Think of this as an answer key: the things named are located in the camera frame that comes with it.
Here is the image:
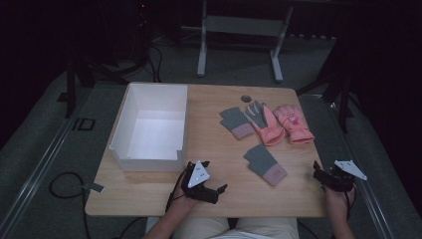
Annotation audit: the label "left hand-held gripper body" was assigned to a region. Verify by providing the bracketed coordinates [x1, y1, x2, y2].
[181, 160, 220, 205]

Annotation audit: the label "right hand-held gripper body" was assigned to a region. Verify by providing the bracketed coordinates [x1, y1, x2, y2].
[322, 159, 368, 193]

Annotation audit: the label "person's right hand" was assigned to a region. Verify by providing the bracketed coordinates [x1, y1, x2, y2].
[323, 184, 354, 217]

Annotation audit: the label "person's left hand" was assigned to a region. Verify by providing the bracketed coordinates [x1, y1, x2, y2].
[169, 184, 199, 214]

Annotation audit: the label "person's beige trousers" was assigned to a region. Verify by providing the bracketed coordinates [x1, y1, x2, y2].
[144, 216, 301, 239]

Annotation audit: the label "pink glove with red print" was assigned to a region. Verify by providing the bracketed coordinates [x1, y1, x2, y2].
[272, 104, 316, 145]

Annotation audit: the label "grey glove with pink cuff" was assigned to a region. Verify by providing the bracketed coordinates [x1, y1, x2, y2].
[243, 143, 289, 187]
[219, 107, 256, 140]

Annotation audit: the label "white open box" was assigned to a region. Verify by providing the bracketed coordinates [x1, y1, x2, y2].
[108, 83, 189, 173]

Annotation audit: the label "pink glove with grey palm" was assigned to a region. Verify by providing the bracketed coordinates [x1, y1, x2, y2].
[244, 100, 287, 147]

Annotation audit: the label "black tripod stand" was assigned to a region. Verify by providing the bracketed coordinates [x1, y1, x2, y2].
[296, 39, 357, 134]
[57, 39, 152, 120]

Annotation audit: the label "small grey tag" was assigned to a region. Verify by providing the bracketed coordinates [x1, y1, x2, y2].
[82, 181, 106, 195]

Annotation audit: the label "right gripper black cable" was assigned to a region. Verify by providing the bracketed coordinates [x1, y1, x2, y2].
[343, 187, 358, 223]

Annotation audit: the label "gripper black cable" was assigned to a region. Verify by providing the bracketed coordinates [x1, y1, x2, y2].
[343, 187, 358, 223]
[164, 170, 190, 213]

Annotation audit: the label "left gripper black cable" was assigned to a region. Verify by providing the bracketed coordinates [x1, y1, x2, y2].
[164, 170, 190, 213]

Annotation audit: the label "metal floor rail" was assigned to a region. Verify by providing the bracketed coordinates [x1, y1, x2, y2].
[326, 94, 397, 239]
[0, 87, 94, 233]

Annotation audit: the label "black background cables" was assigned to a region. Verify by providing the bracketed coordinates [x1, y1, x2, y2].
[142, 41, 164, 84]

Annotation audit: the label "black floor cable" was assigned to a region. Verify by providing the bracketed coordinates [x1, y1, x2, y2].
[49, 171, 93, 239]

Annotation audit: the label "grey metal stand frame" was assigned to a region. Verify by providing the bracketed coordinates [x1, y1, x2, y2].
[196, 0, 295, 84]

